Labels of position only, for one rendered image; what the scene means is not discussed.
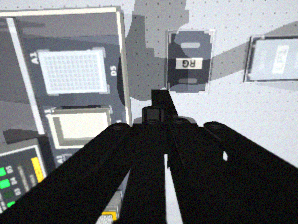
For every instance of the grey base plate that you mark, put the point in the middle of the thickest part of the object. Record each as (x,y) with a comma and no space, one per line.
(266,113)

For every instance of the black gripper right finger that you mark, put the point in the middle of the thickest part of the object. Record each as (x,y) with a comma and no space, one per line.
(207,193)

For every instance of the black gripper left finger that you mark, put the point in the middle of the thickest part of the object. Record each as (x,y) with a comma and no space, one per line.
(79,190)

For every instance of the cream one-well reservoir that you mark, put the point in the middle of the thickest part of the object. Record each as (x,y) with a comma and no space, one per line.
(74,128)

